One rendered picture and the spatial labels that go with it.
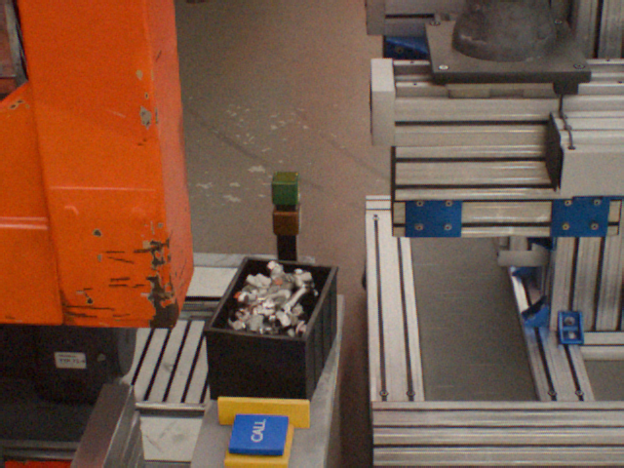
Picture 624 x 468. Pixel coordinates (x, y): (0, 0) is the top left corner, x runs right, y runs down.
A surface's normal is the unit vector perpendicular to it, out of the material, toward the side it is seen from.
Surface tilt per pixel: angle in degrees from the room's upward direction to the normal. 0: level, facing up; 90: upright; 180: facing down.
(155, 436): 0
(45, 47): 90
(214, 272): 0
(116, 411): 0
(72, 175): 90
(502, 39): 72
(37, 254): 90
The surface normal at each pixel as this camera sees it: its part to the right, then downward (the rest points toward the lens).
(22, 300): -0.09, 0.48
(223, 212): -0.02, -0.88
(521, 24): 0.15, 0.18
